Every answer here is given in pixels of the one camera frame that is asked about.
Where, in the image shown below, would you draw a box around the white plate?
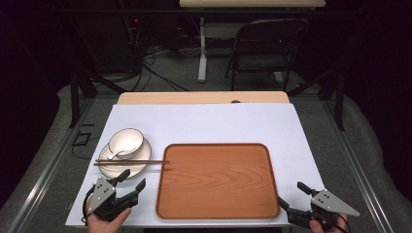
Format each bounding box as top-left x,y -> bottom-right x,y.
97,137 -> 153,180

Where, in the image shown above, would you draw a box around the white ceramic spoon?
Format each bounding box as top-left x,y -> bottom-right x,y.
106,149 -> 131,161

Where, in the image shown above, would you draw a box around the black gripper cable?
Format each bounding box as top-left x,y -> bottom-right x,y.
82,186 -> 96,226
333,215 -> 352,233

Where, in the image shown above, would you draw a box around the brown wooden tray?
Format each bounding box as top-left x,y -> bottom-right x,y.
155,143 -> 282,220

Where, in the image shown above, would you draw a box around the background desk with white leg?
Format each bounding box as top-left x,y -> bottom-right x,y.
178,0 -> 327,83

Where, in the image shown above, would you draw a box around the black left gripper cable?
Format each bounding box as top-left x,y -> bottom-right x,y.
82,186 -> 96,226

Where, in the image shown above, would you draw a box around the black metal frame stand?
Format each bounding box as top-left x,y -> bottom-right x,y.
287,68 -> 346,132
68,62 -> 128,129

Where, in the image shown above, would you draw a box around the white bowl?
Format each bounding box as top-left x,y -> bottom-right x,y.
108,127 -> 145,157

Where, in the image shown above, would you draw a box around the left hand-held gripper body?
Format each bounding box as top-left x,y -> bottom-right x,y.
86,176 -> 140,223

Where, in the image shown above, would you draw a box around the person's right hand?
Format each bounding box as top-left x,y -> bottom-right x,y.
308,213 -> 350,233

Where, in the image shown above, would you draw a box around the person's left hand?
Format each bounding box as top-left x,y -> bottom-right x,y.
86,207 -> 132,233

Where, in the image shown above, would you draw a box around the light wooden table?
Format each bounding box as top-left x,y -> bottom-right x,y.
116,90 -> 291,105

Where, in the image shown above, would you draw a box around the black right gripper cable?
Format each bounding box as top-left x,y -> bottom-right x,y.
333,215 -> 352,233

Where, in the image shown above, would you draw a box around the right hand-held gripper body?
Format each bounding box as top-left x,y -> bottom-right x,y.
287,188 -> 361,228

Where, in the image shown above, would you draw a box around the black folding chair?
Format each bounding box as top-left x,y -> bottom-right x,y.
224,17 -> 309,92

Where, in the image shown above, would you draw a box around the white table cover sheet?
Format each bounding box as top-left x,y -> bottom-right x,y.
65,103 -> 326,228

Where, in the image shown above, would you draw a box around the aluminium floor rail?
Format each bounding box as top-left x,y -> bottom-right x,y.
323,99 -> 395,233
5,96 -> 95,233

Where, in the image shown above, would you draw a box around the dark equipment with red light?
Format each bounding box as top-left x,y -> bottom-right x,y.
124,14 -> 145,45

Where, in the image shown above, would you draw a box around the black floor cables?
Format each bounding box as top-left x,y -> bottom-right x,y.
128,44 -> 190,93

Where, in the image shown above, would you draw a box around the brown wooden chopstick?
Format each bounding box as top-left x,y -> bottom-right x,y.
93,161 -> 166,167
94,158 -> 170,164

